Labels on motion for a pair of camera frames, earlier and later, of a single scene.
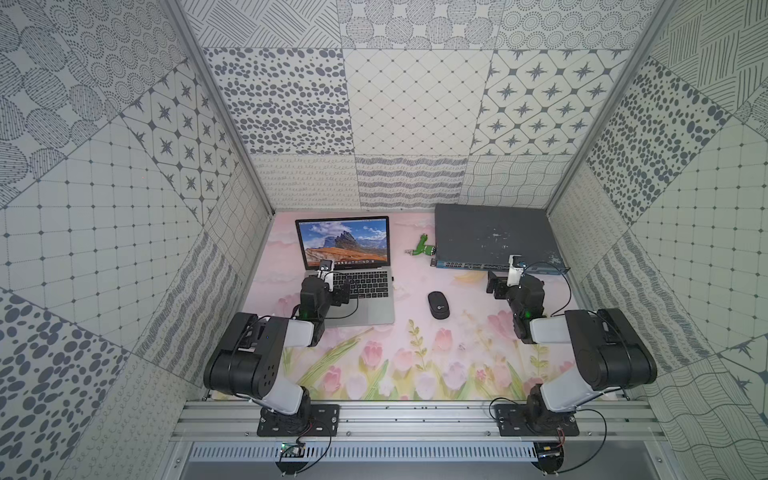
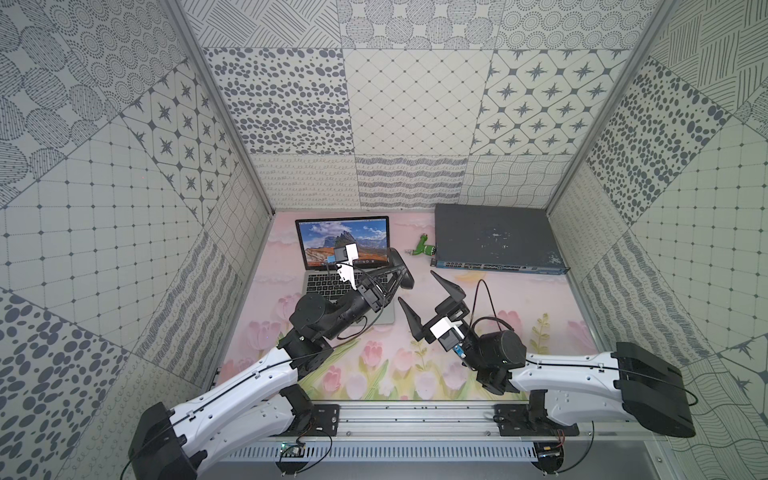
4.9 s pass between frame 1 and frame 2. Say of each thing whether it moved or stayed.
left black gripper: moved
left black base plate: stayed
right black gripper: moved
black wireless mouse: moved
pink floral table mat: stayed
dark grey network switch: stayed
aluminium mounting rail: stayed
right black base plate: stayed
